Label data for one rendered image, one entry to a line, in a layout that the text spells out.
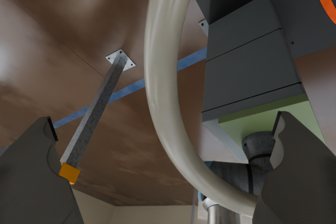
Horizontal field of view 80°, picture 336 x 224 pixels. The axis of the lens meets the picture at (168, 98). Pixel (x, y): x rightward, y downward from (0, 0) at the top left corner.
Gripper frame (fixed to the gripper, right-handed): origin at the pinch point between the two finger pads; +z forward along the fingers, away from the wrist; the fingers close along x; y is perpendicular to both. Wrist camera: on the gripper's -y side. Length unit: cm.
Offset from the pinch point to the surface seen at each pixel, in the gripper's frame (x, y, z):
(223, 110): 25, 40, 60
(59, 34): -87, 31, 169
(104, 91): -44, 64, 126
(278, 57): 48, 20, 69
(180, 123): 1.5, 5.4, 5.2
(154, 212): -29, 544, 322
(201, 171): 4.1, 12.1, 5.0
